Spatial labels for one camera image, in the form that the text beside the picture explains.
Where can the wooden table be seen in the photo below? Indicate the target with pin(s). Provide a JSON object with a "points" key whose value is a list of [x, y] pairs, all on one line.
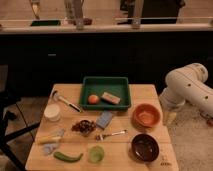
{"points": [[117, 156]]}

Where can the white round container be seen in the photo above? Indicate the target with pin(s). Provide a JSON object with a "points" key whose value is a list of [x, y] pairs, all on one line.
{"points": [[52, 112]]}

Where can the dark brown bowl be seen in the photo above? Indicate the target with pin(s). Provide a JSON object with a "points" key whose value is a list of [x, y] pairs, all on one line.
{"points": [[145, 148]]}

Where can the light green small cup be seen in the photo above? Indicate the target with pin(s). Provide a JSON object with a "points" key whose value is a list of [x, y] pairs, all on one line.
{"points": [[96, 154]]}

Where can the orange bowl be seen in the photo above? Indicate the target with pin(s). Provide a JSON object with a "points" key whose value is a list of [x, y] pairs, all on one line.
{"points": [[146, 115]]}

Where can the brown sponge block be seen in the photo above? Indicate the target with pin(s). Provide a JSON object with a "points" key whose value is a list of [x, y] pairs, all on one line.
{"points": [[110, 98]]}

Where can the green plastic tray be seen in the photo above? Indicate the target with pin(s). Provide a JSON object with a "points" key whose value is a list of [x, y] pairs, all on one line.
{"points": [[113, 92]]}

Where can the blue sponge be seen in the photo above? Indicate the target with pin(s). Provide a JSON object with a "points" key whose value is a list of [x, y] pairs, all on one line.
{"points": [[104, 119]]}

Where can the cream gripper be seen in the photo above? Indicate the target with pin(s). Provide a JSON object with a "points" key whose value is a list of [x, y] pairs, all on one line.
{"points": [[168, 117]]}

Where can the green chili pepper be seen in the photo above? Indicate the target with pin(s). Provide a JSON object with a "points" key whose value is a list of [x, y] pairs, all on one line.
{"points": [[60, 156]]}

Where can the orange fruit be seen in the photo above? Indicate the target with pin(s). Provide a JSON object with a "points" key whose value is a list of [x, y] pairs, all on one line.
{"points": [[93, 99]]}

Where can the black office chair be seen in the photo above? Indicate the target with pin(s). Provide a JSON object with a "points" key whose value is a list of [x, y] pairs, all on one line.
{"points": [[7, 99]]}

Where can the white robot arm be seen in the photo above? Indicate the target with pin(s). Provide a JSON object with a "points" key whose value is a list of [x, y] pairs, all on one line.
{"points": [[186, 84]]}

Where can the yellow corn cob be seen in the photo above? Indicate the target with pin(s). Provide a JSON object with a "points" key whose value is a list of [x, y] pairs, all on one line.
{"points": [[50, 139]]}

